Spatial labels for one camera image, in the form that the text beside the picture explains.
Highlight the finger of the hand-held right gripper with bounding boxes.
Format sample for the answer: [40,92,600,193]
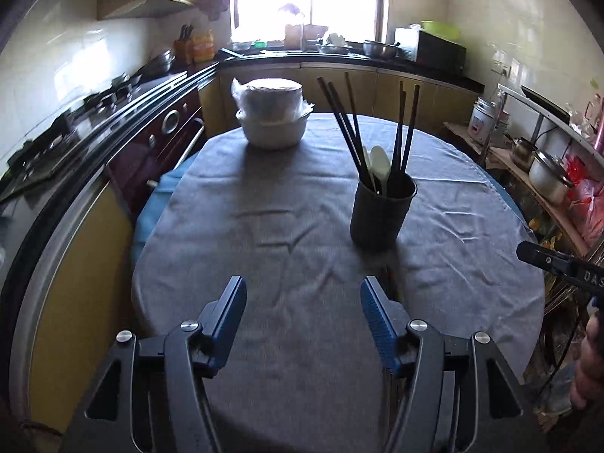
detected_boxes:
[516,240,579,279]

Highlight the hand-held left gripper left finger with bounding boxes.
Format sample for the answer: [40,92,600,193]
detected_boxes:
[59,275,248,453]

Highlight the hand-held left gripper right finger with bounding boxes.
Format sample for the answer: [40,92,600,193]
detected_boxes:
[360,275,550,453]

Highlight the black utensil holder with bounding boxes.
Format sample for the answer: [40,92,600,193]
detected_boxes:
[349,170,418,251]

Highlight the person's right hand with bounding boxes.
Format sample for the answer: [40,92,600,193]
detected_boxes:
[569,314,604,411]

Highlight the red plastic bag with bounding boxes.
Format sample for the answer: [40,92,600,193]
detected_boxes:
[564,156,604,246]

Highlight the white pot with lid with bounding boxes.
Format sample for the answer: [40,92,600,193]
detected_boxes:
[528,151,574,206]

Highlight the small steel pot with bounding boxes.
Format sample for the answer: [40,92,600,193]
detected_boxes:
[510,137,536,171]

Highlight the grey tablecloth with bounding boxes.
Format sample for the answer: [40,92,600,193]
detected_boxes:
[131,113,545,453]

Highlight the white rice cooker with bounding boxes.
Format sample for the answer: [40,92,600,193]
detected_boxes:
[469,97,503,145]

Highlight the wooden shelf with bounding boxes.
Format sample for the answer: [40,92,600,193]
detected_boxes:
[444,122,590,258]

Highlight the white metal rack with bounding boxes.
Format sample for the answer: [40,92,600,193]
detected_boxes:
[498,82,604,152]

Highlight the yellow side cabinet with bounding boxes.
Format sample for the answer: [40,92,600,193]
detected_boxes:
[9,170,142,439]

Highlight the yellow base cabinets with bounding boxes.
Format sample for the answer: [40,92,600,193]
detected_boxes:
[198,59,484,137]

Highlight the dark red built-in oven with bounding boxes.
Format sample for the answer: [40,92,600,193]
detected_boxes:
[106,89,206,218]

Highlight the white bowl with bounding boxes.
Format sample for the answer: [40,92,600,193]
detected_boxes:
[236,108,312,149]

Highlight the plastic-wrapped stack of bowls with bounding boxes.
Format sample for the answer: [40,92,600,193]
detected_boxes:
[230,77,314,126]

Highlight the black microwave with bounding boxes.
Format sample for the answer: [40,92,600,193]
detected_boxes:
[418,31,468,76]

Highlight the green plastic basin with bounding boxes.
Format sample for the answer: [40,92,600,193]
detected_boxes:
[420,20,461,42]

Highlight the black gas stove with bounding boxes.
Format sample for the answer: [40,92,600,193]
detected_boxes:
[0,73,190,199]

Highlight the steel bowl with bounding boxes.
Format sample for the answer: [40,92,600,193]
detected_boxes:
[362,40,402,60]

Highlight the steel wok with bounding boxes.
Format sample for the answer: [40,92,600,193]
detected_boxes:
[148,49,176,71]

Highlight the orange packet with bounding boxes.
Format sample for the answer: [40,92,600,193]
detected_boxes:
[191,31,217,62]

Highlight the knife block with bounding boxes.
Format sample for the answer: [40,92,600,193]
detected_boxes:
[174,25,194,64]

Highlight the brown box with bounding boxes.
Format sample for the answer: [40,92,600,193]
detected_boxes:
[284,23,328,52]

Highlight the window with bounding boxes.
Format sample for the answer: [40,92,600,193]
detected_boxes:
[231,0,388,43]

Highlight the wall socket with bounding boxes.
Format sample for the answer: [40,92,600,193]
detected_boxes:
[491,59,520,79]

